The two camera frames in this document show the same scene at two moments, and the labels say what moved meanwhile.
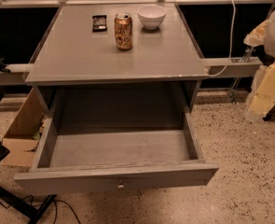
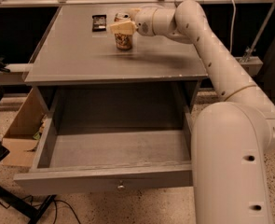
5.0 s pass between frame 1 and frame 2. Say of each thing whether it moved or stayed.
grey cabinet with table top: stayed
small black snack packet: stayed
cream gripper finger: moved
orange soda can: stayed
